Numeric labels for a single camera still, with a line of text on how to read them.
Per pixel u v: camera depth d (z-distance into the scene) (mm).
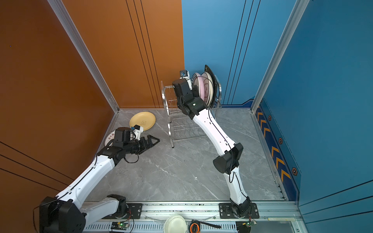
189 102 563
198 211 753
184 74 630
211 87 723
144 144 695
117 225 711
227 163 490
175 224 697
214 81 739
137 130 740
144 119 1134
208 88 723
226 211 725
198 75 745
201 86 713
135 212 732
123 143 619
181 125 1073
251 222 686
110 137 1021
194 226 669
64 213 384
